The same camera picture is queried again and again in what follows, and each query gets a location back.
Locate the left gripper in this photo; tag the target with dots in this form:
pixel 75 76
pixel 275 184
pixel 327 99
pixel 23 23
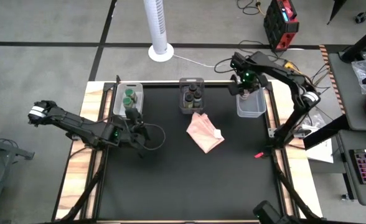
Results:
pixel 136 137

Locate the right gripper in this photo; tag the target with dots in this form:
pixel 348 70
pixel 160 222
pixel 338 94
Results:
pixel 253 82

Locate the green lid herb jar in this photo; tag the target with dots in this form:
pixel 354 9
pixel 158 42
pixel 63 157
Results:
pixel 127 101
pixel 129 92

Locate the red spice bottle black cap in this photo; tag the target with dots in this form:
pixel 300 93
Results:
pixel 193 87

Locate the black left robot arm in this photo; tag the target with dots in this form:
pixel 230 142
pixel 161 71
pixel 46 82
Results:
pixel 77 124

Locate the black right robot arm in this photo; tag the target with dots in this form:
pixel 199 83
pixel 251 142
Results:
pixel 282 71

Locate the clear plastic bin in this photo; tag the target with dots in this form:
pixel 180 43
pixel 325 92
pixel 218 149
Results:
pixel 253 107

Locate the white plastic bin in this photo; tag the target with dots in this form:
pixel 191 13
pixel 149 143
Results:
pixel 120 109

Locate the red black power unit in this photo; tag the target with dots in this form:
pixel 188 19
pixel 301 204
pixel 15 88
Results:
pixel 279 28

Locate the pink folded cloth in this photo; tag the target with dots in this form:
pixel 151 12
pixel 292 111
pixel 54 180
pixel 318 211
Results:
pixel 203 133

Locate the black table mat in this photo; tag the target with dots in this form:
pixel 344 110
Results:
pixel 183 186

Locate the smoky grey clear bin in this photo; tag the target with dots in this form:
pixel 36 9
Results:
pixel 183 85

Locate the small red tag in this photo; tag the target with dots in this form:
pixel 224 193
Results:
pixel 259 155

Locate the striped hazard tape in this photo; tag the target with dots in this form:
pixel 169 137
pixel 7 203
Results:
pixel 332 77

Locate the black desk beam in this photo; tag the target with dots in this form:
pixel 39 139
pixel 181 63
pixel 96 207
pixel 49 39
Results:
pixel 326 132

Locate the white paper sheet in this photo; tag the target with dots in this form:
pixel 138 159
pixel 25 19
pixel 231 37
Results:
pixel 321 154

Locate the white tower fan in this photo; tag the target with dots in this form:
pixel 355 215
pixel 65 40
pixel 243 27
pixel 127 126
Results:
pixel 158 28

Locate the thin black desk leg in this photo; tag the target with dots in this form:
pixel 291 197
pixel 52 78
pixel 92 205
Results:
pixel 337 9

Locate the thick black desk leg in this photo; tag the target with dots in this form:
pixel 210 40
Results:
pixel 363 40

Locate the black device with green light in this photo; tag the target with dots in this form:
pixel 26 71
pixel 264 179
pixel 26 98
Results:
pixel 267 213

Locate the grey metal stand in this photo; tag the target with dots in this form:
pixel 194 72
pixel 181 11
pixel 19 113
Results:
pixel 2 149

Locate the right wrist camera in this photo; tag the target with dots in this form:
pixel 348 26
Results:
pixel 234 89

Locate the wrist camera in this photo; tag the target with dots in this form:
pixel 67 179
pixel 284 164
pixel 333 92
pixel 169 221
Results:
pixel 234 89
pixel 133 115

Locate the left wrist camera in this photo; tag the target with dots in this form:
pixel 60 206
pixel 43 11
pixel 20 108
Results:
pixel 133 115

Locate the grey metal bracket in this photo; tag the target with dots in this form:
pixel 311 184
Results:
pixel 272 132

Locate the black aluminium table frame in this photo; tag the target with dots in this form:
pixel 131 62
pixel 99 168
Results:
pixel 161 83

